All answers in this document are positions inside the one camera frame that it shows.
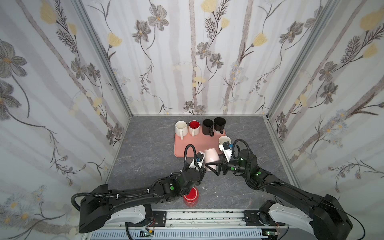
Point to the pink rectangular tray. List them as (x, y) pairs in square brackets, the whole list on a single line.
[(201, 143)]

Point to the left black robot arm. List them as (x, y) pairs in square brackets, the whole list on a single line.
[(98, 206)]

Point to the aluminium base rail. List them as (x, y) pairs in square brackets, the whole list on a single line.
[(200, 219)]

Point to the black mug white rim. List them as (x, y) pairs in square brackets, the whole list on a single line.
[(208, 127)]

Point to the white slotted cable duct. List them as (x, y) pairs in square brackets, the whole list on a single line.
[(181, 234)]

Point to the white mug red inside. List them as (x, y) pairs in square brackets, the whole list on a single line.
[(194, 128)]

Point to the cream ribbed mug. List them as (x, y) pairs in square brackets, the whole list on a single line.
[(181, 129)]

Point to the pink upside-down mug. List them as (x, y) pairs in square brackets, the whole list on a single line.
[(211, 155)]

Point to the small grey upside-down mug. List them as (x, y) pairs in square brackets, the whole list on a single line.
[(224, 139)]

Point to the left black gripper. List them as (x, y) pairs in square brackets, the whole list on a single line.
[(201, 175)]

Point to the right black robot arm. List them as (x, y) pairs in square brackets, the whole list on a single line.
[(321, 216)]

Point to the grey mug white base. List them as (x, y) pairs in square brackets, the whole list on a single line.
[(219, 124)]

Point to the red upside-down mug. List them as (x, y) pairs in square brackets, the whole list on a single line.
[(192, 198)]

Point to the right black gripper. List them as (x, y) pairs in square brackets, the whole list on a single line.
[(224, 167)]

